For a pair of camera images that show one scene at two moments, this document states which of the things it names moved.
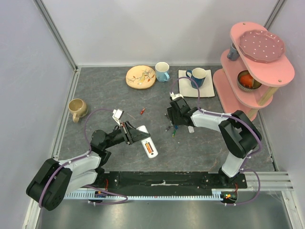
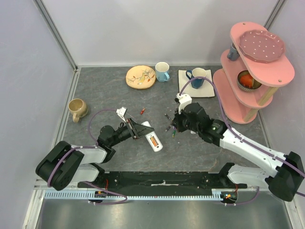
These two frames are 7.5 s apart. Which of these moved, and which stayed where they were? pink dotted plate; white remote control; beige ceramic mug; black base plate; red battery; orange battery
Moved: orange battery; white remote control
Stayed: beige ceramic mug; red battery; black base plate; pink dotted plate
